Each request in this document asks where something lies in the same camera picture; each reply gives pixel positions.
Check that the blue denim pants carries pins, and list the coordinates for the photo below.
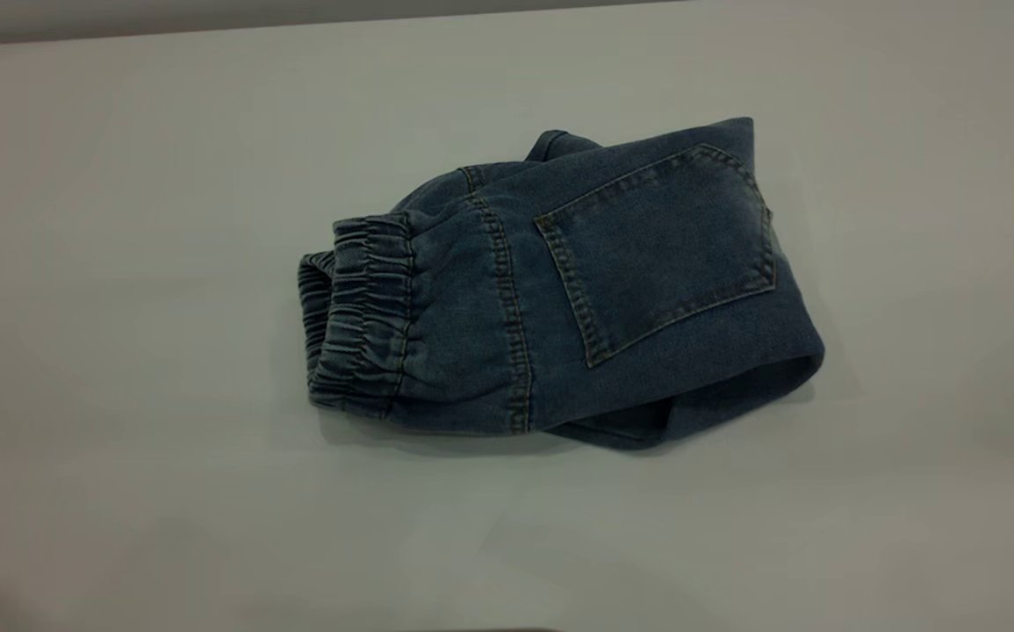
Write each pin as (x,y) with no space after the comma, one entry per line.
(647,263)

